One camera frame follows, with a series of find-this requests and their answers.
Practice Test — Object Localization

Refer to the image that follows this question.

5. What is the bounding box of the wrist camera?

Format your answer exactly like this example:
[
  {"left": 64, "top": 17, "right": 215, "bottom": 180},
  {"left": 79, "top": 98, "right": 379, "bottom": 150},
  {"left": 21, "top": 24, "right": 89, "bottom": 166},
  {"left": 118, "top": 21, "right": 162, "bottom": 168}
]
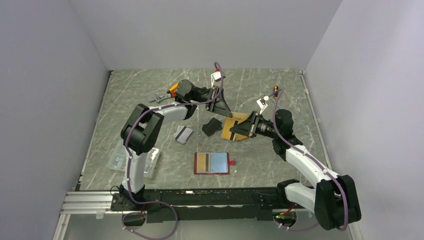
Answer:
[
  {"left": 256, "top": 95, "right": 269, "bottom": 115},
  {"left": 210, "top": 69, "right": 223, "bottom": 87}
]

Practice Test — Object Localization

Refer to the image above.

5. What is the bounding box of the silver credit card stack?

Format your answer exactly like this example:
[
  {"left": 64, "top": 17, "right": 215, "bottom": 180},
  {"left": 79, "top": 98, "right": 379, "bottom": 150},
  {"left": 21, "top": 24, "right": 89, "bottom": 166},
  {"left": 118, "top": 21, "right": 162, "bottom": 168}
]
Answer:
[{"left": 174, "top": 125, "right": 193, "bottom": 144}]

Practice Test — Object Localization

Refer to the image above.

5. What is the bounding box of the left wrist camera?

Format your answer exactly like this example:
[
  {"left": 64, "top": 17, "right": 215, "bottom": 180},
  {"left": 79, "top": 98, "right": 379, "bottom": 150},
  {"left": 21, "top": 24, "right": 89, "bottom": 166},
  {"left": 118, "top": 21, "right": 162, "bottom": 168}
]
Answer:
[{"left": 210, "top": 69, "right": 223, "bottom": 87}]

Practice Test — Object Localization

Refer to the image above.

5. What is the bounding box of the single gold credit card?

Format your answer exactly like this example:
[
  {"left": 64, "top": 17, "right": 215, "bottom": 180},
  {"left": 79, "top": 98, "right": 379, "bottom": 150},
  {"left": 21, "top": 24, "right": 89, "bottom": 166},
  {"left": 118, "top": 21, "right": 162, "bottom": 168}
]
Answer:
[
  {"left": 221, "top": 112, "right": 249, "bottom": 141},
  {"left": 196, "top": 152, "right": 211, "bottom": 173}
]

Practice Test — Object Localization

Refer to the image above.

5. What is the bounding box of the red handled adjustable wrench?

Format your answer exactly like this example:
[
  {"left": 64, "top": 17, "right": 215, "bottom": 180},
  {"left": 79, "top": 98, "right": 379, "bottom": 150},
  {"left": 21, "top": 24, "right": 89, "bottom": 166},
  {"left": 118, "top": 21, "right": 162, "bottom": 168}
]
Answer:
[{"left": 147, "top": 92, "right": 177, "bottom": 103}]

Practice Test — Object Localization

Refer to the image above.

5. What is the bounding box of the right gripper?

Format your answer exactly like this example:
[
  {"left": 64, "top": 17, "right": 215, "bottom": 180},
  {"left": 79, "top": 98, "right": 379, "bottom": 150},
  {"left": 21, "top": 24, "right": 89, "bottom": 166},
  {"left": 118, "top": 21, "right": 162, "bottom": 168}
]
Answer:
[{"left": 230, "top": 111, "right": 280, "bottom": 139}]

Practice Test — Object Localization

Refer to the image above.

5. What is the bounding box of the red leather card holder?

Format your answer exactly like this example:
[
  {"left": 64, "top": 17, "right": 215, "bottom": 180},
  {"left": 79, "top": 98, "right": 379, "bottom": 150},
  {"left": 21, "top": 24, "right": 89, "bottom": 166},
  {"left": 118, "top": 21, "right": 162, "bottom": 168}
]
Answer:
[{"left": 193, "top": 152, "right": 236, "bottom": 175}]

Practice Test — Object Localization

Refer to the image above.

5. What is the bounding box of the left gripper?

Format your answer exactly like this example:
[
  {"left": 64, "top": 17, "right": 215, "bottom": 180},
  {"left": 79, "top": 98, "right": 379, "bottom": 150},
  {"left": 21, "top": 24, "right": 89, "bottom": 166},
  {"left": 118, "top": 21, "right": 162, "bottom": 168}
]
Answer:
[{"left": 190, "top": 86, "right": 234, "bottom": 118}]

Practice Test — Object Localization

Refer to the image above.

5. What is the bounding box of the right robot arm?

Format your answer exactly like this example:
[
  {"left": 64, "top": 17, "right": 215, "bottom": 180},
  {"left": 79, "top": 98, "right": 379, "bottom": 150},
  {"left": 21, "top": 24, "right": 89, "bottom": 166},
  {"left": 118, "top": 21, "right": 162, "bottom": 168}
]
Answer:
[{"left": 229, "top": 109, "right": 362, "bottom": 230}]

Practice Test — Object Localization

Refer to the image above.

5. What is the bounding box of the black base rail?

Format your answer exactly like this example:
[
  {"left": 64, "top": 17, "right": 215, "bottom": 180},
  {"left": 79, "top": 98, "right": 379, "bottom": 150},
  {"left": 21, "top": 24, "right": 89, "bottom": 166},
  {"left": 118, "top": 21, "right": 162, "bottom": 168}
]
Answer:
[{"left": 110, "top": 187, "right": 301, "bottom": 223}]

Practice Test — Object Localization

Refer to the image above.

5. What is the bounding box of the clear plastic screw box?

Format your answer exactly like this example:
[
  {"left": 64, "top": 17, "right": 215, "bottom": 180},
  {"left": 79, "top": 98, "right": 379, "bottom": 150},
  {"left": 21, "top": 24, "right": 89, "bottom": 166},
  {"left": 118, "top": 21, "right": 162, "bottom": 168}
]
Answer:
[{"left": 107, "top": 140, "right": 160, "bottom": 179}]

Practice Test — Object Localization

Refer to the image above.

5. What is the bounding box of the aluminium frame rail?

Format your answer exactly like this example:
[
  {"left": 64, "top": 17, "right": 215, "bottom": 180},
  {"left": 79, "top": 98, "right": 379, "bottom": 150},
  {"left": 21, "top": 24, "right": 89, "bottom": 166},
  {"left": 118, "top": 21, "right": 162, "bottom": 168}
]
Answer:
[{"left": 52, "top": 188, "right": 364, "bottom": 240}]

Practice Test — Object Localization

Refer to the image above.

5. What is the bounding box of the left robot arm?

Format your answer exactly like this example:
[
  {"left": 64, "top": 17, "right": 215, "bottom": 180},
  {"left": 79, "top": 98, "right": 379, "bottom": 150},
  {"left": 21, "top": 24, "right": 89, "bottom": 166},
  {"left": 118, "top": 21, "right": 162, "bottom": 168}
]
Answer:
[{"left": 119, "top": 79, "right": 232, "bottom": 210}]

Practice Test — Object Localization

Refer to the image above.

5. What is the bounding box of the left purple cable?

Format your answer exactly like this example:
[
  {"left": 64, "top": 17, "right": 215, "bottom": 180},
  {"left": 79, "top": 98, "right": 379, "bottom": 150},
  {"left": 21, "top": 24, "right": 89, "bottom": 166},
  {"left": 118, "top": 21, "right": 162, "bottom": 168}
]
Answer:
[{"left": 121, "top": 61, "right": 227, "bottom": 240}]

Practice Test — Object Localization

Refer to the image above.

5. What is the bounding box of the purple cable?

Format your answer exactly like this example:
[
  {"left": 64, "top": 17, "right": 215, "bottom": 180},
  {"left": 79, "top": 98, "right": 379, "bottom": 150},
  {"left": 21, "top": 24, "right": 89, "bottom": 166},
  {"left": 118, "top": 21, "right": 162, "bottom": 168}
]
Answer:
[
  {"left": 121, "top": 61, "right": 227, "bottom": 240},
  {"left": 268, "top": 88, "right": 349, "bottom": 232}
]

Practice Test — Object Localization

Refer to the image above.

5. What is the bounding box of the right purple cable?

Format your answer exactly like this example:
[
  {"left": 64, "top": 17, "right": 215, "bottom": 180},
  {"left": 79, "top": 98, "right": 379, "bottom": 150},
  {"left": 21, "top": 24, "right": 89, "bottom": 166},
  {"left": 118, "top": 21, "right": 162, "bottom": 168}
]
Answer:
[{"left": 268, "top": 88, "right": 349, "bottom": 232}]

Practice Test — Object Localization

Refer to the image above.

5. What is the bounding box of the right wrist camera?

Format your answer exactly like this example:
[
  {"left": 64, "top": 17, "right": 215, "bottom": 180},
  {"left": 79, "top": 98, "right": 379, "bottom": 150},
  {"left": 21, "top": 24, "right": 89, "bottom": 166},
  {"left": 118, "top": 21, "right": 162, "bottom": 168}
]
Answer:
[{"left": 256, "top": 95, "right": 269, "bottom": 115}]

